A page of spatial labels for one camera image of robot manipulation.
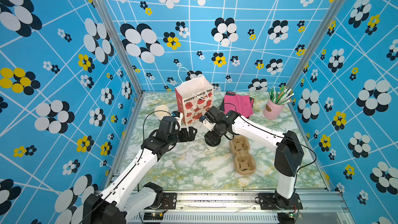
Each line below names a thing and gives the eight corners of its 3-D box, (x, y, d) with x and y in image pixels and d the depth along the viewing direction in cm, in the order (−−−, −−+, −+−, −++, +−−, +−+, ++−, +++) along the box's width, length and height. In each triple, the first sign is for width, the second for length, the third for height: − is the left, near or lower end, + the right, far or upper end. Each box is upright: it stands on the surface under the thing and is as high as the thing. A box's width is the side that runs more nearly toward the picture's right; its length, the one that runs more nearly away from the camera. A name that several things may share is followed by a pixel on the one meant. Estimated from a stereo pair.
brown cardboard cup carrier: (233, 176, 83) (235, 172, 78) (229, 140, 96) (230, 135, 91) (254, 176, 83) (258, 172, 78) (247, 140, 96) (250, 135, 91)
